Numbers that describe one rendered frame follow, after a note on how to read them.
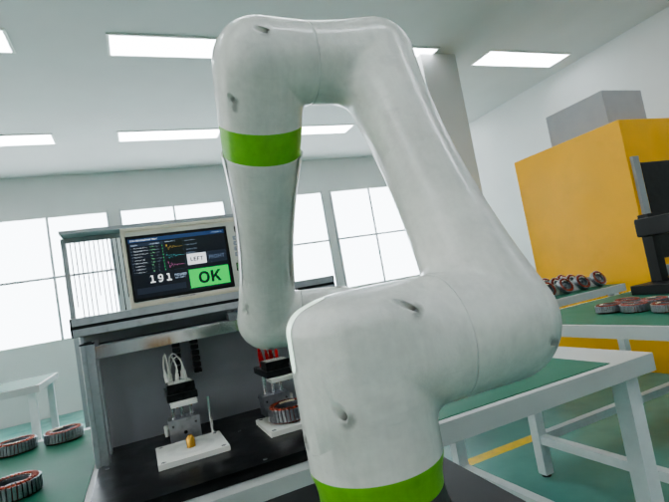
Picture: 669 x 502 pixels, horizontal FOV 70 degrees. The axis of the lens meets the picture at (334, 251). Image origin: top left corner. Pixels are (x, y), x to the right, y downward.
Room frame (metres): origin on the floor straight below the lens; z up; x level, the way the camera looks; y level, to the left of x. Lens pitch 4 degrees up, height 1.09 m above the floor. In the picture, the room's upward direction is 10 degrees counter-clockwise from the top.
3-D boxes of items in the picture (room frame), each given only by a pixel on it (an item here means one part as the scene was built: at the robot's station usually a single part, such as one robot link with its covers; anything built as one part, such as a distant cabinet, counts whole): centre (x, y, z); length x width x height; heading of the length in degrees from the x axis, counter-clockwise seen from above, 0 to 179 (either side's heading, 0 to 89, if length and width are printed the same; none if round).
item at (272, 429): (1.20, 0.18, 0.78); 0.15 x 0.15 x 0.01; 23
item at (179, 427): (1.24, 0.46, 0.80); 0.08 x 0.05 x 0.06; 113
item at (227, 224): (1.46, 0.40, 1.22); 0.44 x 0.39 x 0.20; 113
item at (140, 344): (1.25, 0.33, 1.03); 0.62 x 0.01 x 0.03; 113
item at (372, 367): (0.47, -0.02, 0.98); 0.16 x 0.13 x 0.19; 110
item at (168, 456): (1.11, 0.40, 0.78); 0.15 x 0.15 x 0.01; 23
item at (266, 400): (1.34, 0.23, 0.80); 0.08 x 0.05 x 0.06; 113
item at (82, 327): (1.45, 0.41, 1.09); 0.68 x 0.44 x 0.05; 113
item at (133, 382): (1.39, 0.39, 0.92); 0.66 x 0.01 x 0.30; 113
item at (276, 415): (1.20, 0.18, 0.80); 0.11 x 0.11 x 0.04
